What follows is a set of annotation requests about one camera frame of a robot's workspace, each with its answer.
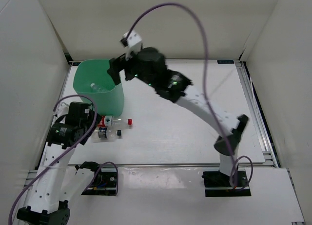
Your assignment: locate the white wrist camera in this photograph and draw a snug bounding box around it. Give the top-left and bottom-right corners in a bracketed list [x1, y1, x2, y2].
[53, 102, 69, 117]
[120, 30, 143, 61]

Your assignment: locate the aluminium frame rail right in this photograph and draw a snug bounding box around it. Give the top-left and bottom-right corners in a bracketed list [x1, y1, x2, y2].
[235, 61, 280, 168]

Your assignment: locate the blue label bottle black cap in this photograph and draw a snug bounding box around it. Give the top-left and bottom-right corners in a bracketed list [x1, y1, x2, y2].
[91, 128, 122, 142]

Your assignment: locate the white table board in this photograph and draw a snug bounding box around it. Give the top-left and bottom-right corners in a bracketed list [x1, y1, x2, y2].
[69, 60, 265, 165]

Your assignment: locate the clear bottle white cap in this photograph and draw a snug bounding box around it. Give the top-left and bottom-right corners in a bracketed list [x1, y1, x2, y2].
[90, 83, 108, 93]

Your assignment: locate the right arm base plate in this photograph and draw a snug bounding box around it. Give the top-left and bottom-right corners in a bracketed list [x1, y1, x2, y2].
[201, 170, 251, 197]

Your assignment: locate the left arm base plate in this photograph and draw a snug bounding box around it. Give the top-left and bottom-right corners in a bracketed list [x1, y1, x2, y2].
[82, 168, 118, 196]

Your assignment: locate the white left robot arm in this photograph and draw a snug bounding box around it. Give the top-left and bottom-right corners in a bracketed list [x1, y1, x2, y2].
[17, 102, 102, 225]

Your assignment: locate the green plastic bin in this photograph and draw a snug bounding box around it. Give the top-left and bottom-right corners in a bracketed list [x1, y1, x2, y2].
[73, 59, 124, 116]

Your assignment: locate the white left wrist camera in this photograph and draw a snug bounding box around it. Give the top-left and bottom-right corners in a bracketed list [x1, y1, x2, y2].
[53, 102, 69, 117]

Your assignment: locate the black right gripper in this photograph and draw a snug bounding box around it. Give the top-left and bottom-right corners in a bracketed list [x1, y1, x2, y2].
[107, 48, 157, 89]

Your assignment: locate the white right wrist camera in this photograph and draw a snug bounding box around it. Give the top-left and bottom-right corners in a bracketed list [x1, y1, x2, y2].
[120, 30, 143, 61]

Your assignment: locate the red label bottle red cap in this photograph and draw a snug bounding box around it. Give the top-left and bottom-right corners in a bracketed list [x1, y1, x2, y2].
[97, 115, 133, 130]

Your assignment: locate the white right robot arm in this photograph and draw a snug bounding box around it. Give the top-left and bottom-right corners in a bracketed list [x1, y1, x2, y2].
[107, 47, 249, 187]

